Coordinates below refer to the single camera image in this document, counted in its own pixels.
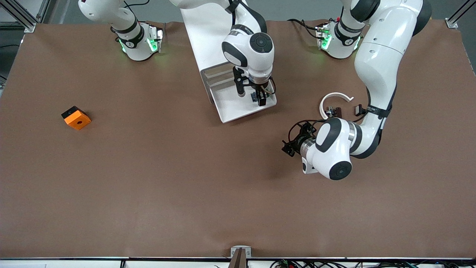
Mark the white curved plastic clip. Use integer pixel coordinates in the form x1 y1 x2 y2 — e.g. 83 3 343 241
320 92 354 120

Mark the brown table mat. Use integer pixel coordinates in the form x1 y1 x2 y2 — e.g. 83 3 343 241
0 19 476 259

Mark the orange and black block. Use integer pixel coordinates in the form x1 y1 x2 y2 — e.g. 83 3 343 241
61 106 91 131

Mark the grey metal edge bracket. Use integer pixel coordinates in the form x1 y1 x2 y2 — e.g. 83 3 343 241
230 246 252 258

